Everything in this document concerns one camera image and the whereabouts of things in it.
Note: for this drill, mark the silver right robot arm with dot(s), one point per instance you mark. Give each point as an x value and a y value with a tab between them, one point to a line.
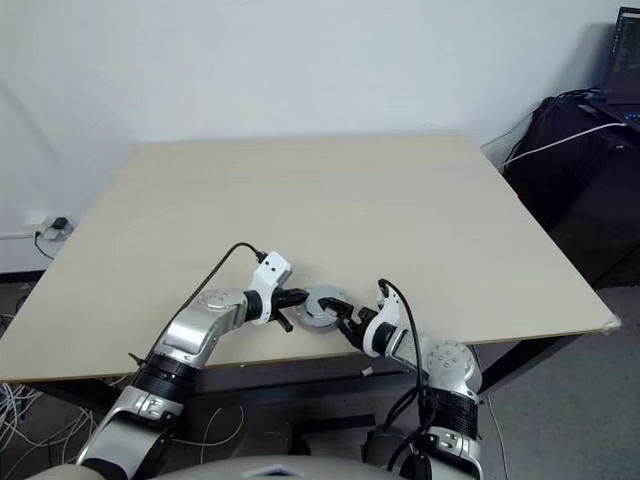
450	362

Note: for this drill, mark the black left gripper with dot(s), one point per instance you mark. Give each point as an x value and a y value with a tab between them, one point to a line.
282	301

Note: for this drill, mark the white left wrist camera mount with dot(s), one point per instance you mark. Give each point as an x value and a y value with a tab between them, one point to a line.
270	272

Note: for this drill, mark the small black object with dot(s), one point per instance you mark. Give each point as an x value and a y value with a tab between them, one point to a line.
315	325

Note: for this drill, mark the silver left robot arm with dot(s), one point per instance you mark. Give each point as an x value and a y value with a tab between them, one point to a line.
200	325

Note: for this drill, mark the black equipment case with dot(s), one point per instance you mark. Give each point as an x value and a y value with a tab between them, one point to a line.
575	200

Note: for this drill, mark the black power adapter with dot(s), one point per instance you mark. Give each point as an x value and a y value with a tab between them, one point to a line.
61	222

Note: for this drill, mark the grey tape roll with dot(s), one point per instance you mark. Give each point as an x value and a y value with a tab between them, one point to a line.
320	291

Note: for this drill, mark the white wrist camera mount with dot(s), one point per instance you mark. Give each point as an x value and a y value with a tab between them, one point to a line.
387	312
270	272

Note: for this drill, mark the black metal table frame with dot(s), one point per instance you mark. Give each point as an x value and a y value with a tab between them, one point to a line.
300	385

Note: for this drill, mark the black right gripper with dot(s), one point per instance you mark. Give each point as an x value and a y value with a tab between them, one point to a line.
361	322

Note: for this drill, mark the black laptop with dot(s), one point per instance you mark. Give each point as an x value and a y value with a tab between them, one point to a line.
625	60

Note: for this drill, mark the white power strip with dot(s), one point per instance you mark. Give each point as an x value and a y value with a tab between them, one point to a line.
50	234

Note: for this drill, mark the small white plastic piece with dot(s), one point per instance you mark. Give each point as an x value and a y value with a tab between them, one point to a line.
367	371

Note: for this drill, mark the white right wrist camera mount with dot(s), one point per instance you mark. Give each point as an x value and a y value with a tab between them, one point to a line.
387	312

